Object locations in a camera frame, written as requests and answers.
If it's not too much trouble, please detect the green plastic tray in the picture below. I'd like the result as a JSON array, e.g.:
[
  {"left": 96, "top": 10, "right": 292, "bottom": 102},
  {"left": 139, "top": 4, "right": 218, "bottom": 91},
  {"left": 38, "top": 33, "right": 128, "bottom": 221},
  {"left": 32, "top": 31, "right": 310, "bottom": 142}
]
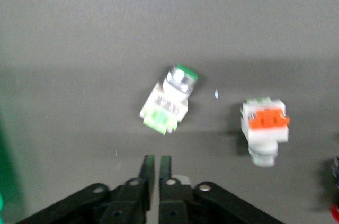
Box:
[{"left": 0, "top": 118, "right": 20, "bottom": 217}]

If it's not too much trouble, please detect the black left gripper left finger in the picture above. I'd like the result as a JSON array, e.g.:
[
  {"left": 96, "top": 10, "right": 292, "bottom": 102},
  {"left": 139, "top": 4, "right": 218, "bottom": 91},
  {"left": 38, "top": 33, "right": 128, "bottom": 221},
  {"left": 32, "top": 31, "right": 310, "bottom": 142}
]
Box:
[{"left": 102, "top": 155, "right": 156, "bottom": 224}]

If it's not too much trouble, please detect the green button orange contact block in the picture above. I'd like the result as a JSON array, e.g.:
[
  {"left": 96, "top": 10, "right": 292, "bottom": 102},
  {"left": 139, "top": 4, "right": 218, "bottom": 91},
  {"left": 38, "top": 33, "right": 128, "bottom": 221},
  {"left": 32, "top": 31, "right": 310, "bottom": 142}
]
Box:
[{"left": 240, "top": 97, "right": 291, "bottom": 168}]

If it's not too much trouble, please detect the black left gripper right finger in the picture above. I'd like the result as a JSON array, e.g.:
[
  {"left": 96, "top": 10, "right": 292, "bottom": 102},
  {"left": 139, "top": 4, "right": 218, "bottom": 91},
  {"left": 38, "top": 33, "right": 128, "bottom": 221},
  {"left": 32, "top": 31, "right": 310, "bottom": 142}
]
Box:
[{"left": 158, "top": 156, "right": 194, "bottom": 224}]

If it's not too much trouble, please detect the red push button black block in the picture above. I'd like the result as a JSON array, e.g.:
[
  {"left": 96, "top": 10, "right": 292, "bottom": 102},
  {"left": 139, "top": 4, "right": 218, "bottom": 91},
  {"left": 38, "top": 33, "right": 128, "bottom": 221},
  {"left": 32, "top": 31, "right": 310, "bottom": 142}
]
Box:
[{"left": 329, "top": 156, "right": 339, "bottom": 220}]

